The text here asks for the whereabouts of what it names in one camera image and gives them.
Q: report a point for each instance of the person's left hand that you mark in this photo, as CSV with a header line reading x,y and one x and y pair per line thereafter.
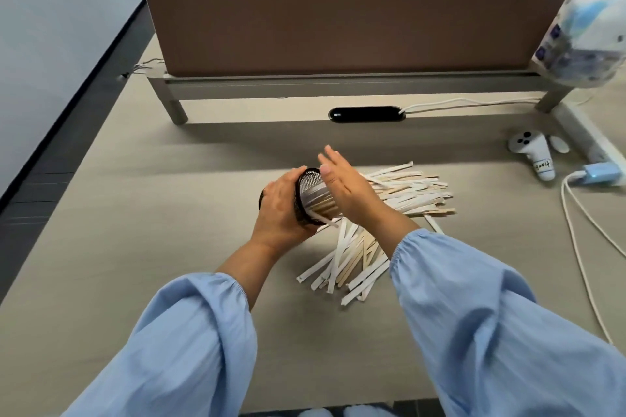
x,y
276,211

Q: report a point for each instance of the person's right hand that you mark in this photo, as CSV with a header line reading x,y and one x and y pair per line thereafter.
x,y
362,201

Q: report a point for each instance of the black mesh pen cup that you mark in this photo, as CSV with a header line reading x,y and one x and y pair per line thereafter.
x,y
305,187

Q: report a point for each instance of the pile of sticks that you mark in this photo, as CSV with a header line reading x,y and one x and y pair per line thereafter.
x,y
411,192

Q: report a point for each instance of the person's left forearm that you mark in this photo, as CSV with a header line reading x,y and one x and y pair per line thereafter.
x,y
186,348

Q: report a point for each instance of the person's right forearm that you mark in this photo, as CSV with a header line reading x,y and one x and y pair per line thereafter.
x,y
489,333

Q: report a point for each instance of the beige table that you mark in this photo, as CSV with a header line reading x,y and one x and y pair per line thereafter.
x,y
122,187

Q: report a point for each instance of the brown desk divider panel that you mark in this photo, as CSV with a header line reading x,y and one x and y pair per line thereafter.
x,y
342,21

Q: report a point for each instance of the white handheld controller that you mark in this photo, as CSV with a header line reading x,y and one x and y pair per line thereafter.
x,y
540,162

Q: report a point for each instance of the small white oval object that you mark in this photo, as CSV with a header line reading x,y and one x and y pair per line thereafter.
x,y
559,144

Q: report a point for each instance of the white power strip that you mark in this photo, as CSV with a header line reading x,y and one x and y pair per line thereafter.
x,y
582,131

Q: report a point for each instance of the light blue charger adapter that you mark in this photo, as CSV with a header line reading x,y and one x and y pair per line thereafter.
x,y
601,173

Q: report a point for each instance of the clear bag of packets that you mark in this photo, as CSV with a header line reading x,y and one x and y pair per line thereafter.
x,y
587,40

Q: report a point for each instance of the grey divider base rail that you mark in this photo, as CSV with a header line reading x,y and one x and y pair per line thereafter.
x,y
293,88

